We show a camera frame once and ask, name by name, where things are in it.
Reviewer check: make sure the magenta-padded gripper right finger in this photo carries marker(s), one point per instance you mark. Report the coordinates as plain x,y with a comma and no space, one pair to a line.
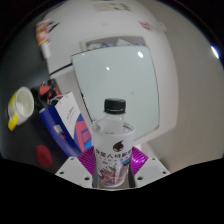
151,170

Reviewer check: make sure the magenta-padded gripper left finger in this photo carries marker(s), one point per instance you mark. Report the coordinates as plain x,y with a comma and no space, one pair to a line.
71,170

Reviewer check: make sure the clear bottle with white label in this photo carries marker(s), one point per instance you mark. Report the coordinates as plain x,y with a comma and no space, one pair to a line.
113,143

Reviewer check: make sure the flat round red coaster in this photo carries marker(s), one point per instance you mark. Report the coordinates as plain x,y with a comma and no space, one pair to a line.
43,155

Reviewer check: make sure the blue box with red-white print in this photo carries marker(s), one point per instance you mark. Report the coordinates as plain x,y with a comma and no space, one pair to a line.
66,125

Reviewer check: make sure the red and black tool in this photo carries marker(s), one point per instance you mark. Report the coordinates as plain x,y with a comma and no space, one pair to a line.
46,90

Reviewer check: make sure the large whiteboard on stand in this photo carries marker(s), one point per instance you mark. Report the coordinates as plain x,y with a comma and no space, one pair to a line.
116,90

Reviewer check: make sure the small white device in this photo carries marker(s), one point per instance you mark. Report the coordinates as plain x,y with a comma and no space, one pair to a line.
46,50

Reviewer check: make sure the framed notice board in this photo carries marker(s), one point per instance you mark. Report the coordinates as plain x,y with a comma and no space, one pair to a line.
100,43

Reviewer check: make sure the colourful flat box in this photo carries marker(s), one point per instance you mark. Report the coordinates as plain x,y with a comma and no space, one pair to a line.
45,30

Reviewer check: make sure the large white wall poster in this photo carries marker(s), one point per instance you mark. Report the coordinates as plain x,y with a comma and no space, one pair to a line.
113,6

